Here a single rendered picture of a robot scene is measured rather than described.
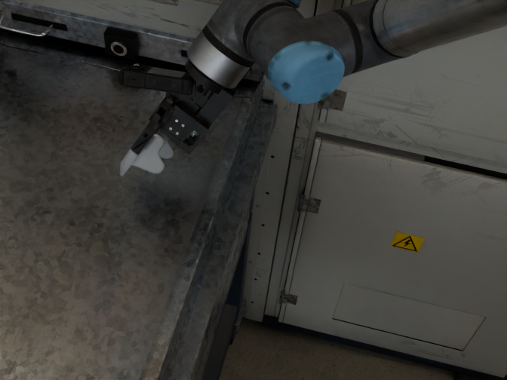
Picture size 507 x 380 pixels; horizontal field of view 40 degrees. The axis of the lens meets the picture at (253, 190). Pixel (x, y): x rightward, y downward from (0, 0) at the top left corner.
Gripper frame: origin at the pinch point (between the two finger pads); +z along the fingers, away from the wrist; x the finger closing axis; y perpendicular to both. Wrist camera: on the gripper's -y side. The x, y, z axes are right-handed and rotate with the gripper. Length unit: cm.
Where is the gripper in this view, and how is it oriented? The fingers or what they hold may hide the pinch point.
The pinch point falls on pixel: (127, 160)
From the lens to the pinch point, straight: 113.8
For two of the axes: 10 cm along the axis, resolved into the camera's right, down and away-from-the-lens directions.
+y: 7.9, 5.9, 1.4
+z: -6.0, 7.1, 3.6
